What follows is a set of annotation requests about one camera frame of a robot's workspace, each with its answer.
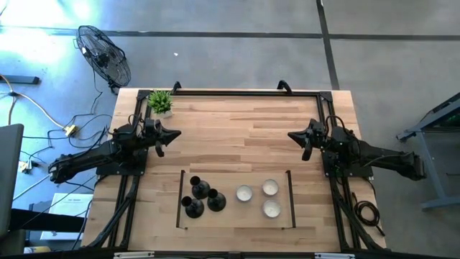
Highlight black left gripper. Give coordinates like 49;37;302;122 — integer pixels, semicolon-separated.
142;118;182;158

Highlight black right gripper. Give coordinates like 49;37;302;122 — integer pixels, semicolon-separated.
287;119;327;162

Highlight red leaf patterned candle tin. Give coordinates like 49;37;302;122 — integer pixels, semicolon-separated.
261;178;280;197

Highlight black metal candlestick holder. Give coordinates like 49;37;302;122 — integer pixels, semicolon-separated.
206;188;228;213
180;195;206;219
189;175;212;200

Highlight light blue patterned candle tin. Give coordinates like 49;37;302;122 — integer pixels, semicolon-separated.
262;199;282;219

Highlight white candle cup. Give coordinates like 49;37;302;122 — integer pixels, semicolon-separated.
235;184;254;203

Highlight green plant in white pot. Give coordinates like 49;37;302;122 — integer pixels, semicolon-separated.
147;89;174;119

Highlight black floor fan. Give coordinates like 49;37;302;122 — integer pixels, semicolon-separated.
75;24;132;95

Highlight raised wooden shelf black legs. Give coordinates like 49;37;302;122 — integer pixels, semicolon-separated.
175;168;297;230

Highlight white paper sheet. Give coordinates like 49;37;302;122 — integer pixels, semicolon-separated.
39;192;95;241

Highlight blue-grey table stand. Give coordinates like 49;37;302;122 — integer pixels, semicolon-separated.
396;91;460;212

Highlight black floor bar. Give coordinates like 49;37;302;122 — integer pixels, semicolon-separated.
0;75;40;86

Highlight dark grey flat panel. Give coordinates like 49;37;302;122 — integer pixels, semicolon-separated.
0;123;25;238

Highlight yellow object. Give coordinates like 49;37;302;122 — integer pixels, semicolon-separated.
23;245;52;255

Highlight black table frame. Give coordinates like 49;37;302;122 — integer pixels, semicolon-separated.
80;79;387;253

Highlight coiled black cable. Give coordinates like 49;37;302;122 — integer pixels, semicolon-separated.
351;192;386;237

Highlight white frame bracket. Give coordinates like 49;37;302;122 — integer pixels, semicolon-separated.
114;250;155;259
314;253;356;259

